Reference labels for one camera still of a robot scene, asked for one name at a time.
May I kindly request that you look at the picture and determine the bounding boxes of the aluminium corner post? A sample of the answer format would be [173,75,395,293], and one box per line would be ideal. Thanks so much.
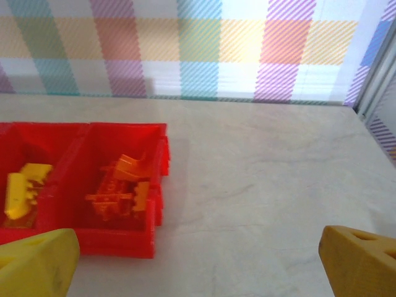
[357,21,396,165]

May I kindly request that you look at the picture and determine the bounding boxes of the yellow lego plate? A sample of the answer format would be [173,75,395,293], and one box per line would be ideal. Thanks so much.
[3,172,38,220]
[20,163,54,188]

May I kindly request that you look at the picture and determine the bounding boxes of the orange lego arc piece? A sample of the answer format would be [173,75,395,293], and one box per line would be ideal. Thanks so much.
[113,152,153,182]

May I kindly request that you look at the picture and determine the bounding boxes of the red plastic bin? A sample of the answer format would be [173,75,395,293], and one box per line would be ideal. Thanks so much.
[57,123,171,259]
[0,122,90,245]

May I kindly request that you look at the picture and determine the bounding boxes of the orange lego ladder piece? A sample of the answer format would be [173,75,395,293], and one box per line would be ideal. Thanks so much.
[85,174,139,222]

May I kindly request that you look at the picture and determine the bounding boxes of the orange lego plate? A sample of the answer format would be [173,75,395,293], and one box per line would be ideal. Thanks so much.
[132,181,152,213]

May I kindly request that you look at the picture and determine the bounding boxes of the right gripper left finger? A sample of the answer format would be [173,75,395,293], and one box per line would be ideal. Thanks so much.
[0,228,80,297]

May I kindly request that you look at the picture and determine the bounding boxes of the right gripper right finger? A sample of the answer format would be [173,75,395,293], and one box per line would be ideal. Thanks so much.
[318,225,396,297]

